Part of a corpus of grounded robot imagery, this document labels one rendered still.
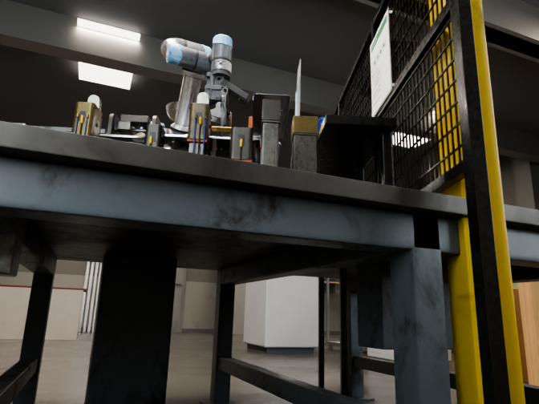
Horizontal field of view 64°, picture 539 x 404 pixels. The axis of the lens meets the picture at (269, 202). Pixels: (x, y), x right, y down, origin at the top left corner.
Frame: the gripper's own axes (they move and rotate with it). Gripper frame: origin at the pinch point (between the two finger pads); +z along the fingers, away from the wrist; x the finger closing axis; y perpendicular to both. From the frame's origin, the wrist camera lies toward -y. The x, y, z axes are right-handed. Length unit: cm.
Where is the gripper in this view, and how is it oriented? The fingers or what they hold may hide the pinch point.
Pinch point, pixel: (224, 125)
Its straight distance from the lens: 158.5
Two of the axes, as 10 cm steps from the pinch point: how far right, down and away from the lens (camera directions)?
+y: -10.0, -0.3, -0.5
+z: -0.2, 9.7, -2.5
